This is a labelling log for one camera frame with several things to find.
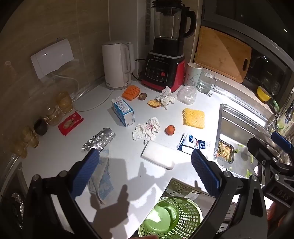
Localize blue face mask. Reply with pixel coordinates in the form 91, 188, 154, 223
88, 148, 114, 205

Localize silver pill blister pack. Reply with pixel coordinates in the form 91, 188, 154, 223
82, 128, 116, 152

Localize red snack wrapper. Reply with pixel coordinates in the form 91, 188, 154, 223
58, 112, 84, 136

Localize white foam block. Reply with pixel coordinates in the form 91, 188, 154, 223
141, 141, 175, 170

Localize yellow foam fruit net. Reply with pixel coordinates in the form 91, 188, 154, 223
182, 108, 205, 129

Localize small orange persimmon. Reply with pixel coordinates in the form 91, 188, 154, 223
165, 125, 175, 135

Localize blue white milk carton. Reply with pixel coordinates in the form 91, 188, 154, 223
111, 97, 135, 127

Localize stained tissue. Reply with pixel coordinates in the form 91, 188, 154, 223
132, 117, 160, 144

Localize white tissue back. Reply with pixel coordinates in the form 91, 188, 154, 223
155, 86, 176, 109

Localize green perforated trash basket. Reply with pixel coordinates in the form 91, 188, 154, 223
137, 197, 203, 238

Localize dish soap bottle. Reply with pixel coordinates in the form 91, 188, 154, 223
277, 115, 293, 143

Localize metal tray with food scraps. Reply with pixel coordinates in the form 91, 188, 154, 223
216, 140, 235, 164

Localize stainless steel sink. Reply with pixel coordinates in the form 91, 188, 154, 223
214, 104, 292, 177

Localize yellow bowl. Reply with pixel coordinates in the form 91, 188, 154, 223
257, 86, 271, 103

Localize dark round lid jar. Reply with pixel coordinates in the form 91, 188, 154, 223
33, 118, 48, 136

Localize clear glass jar middle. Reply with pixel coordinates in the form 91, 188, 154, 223
44, 105, 63, 126

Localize amber glass jar front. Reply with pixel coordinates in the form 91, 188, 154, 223
13, 125, 39, 158

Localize amber glass jar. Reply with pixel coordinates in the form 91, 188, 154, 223
56, 92, 73, 113
13, 125, 39, 158

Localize amber glass jar back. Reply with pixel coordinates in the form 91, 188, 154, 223
56, 92, 73, 113

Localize clear crumpled plastic bag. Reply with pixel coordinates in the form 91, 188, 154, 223
177, 86, 197, 105

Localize brown kiwi fruit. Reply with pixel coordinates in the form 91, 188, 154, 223
138, 93, 147, 101

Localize orange peel piece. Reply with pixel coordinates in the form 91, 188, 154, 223
148, 100, 161, 108

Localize clear glass mug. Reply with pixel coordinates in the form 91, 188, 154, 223
196, 71, 218, 96

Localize white ceramic cup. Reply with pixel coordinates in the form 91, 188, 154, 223
184, 62, 202, 87

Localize wooden cutting board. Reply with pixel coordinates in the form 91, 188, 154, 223
194, 26, 252, 84

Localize white electric kettle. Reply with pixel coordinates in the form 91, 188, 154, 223
102, 41, 135, 90

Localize red black blender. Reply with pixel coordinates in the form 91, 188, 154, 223
141, 1, 196, 92

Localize white kettle power cord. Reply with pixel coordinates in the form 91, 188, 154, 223
51, 73, 116, 113

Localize white wall socket cover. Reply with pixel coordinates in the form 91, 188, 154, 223
30, 39, 74, 80

